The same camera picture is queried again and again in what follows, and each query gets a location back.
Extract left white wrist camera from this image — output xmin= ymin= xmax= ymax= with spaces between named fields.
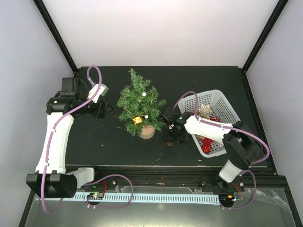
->
xmin=87 ymin=84 xmax=109 ymax=103

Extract right black frame post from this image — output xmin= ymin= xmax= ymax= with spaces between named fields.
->
xmin=242 ymin=0 xmax=289 ymax=74

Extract white snowflake ornament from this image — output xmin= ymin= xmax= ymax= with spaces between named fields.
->
xmin=197 ymin=104 xmax=213 ymax=119

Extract left black frame post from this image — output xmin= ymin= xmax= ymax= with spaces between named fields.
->
xmin=33 ymin=0 xmax=78 ymax=72

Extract small green christmas tree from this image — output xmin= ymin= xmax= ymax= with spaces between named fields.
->
xmin=117 ymin=68 xmax=166 ymax=140

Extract white slotted cable duct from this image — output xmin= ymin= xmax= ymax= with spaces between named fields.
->
xmin=42 ymin=191 xmax=220 ymax=206

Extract red star ornament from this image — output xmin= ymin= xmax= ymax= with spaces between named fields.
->
xmin=201 ymin=138 xmax=213 ymax=150

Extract red santa hat ornament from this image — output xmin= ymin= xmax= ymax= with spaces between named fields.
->
xmin=210 ymin=117 xmax=222 ymax=122

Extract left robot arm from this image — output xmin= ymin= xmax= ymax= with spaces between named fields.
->
xmin=26 ymin=78 xmax=113 ymax=198

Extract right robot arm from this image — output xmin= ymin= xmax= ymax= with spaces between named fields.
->
xmin=160 ymin=108 xmax=266 ymax=191

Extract red gift box ornament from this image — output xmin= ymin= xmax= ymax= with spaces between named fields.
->
xmin=201 ymin=146 xmax=212 ymax=154

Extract black frame post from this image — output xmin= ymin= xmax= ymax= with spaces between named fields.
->
xmin=33 ymin=0 xmax=78 ymax=72
xmin=242 ymin=0 xmax=289 ymax=74

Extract white plastic perforated basket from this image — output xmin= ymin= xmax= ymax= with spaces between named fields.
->
xmin=178 ymin=89 xmax=240 ymax=158

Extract dark brown pinecone ornament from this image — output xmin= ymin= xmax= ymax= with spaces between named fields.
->
xmin=166 ymin=141 xmax=174 ymax=147

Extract white ball string lights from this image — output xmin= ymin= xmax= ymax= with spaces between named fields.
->
xmin=121 ymin=74 xmax=150 ymax=119

